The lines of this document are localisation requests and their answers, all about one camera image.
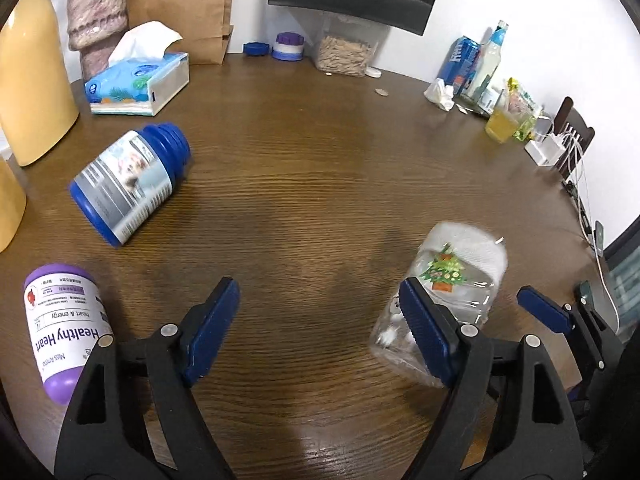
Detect clear plastic cup white band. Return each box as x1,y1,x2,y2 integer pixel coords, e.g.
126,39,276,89
369,221,508,388

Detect purple supplement bottle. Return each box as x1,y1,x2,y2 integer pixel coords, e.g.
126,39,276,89
23,263,113,406

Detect white power strip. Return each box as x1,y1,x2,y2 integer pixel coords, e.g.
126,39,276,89
525,133,566,167

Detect dark wooden chair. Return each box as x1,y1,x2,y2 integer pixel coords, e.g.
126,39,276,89
553,96,596,180

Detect glass of yellow drink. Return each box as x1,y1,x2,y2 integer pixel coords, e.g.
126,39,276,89
485,89,516,143

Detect colourful snack packets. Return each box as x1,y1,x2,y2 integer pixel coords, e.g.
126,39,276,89
506,77,542,142

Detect blue supplement bottle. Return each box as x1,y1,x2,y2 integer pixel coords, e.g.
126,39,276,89
70,122,191,247

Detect yellow mug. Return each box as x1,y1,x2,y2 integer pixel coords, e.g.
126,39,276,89
0,158,27,252

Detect crumpled white tissue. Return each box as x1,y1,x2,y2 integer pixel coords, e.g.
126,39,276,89
423,78,454,112

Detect clear glass bottle blue cap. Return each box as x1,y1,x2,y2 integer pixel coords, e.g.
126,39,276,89
461,21,509,104

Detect blue drink can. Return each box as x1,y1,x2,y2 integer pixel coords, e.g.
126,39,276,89
438,36,480,96

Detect yellow thermos jug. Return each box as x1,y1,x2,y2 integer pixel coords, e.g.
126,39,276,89
1,0,79,167

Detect blue tissue box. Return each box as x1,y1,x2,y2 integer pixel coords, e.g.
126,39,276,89
85,21,190,117

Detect clear container with grains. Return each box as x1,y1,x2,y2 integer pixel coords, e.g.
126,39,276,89
311,13,387,77

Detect purple white small jar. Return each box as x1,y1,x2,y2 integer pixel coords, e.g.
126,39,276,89
271,32,305,62

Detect pink knitted vase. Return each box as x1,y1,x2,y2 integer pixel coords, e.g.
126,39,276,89
66,0,128,81

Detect brown paper bag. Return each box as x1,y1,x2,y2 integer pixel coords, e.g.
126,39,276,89
128,0,232,65

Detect white charging cable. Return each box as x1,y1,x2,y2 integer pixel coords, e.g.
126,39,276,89
560,129,622,334

